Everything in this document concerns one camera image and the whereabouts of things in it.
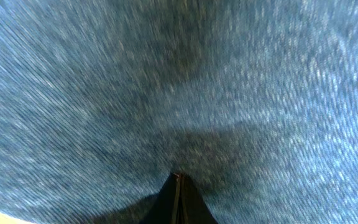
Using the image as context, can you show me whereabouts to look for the blue denim jeans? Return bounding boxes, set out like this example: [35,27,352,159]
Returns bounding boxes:
[0,0,358,223]

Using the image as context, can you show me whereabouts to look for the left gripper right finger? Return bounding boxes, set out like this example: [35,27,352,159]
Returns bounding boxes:
[178,174,218,224]

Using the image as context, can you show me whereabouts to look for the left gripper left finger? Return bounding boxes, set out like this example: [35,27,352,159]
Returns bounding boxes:
[140,173,179,224]

